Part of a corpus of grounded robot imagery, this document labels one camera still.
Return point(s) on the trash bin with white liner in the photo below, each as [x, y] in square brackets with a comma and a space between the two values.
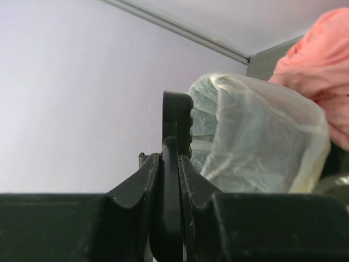
[250, 135]

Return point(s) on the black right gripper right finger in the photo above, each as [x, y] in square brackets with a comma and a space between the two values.
[222, 226]

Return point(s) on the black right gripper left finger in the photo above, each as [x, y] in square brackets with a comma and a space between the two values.
[82, 227]

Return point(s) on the black litter scoop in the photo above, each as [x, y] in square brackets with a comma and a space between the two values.
[166, 237]

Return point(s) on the pink cloth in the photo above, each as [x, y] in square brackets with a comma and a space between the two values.
[317, 67]

